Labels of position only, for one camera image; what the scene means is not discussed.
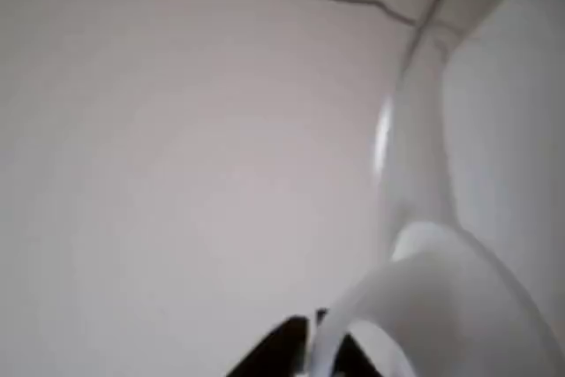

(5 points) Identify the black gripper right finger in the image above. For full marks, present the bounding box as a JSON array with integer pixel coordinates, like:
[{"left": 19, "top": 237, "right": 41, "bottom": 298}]
[{"left": 315, "top": 307, "right": 379, "bottom": 377}]

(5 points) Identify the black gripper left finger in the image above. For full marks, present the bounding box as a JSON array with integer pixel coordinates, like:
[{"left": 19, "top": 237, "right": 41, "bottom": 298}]
[{"left": 228, "top": 314, "right": 311, "bottom": 377}]

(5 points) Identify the white rice cooker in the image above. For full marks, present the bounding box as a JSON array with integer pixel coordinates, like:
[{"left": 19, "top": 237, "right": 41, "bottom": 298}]
[{"left": 399, "top": 0, "right": 565, "bottom": 263}]

